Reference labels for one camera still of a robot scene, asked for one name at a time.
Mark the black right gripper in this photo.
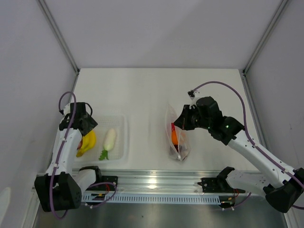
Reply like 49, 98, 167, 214
174, 105, 211, 131

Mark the red apple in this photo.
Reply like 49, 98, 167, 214
171, 123, 176, 133

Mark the orange fruit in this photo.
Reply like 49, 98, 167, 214
171, 133, 179, 145

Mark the clear polka dot zip bag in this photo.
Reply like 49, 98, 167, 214
165, 103, 191, 161

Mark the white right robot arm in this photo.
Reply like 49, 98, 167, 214
174, 96, 304, 213

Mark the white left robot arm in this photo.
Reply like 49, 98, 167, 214
34, 102, 103, 212

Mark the yellow banana bunch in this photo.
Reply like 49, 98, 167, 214
76, 130, 96, 157

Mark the pink peach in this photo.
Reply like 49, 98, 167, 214
77, 140, 83, 150

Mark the white radish with leaves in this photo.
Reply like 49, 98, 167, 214
99, 128, 117, 161

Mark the white plastic basket tray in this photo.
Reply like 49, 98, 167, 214
74, 114, 128, 168

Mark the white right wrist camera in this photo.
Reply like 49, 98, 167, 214
188, 90, 201, 107

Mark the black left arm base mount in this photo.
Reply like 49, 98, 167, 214
93, 166, 118, 191

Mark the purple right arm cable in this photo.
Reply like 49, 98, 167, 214
192, 81, 304, 210

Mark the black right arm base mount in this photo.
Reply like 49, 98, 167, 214
197, 166, 246, 193

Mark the aluminium table edge rail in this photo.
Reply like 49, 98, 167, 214
71, 170, 269, 197

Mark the white slotted cable duct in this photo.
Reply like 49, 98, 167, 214
80, 194, 220, 204

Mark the left aluminium frame post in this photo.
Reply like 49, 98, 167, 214
36, 0, 80, 75

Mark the aluminium frame post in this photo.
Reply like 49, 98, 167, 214
36, 0, 80, 75
242, 0, 292, 76

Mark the right aluminium frame post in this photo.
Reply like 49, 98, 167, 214
242, 0, 292, 76

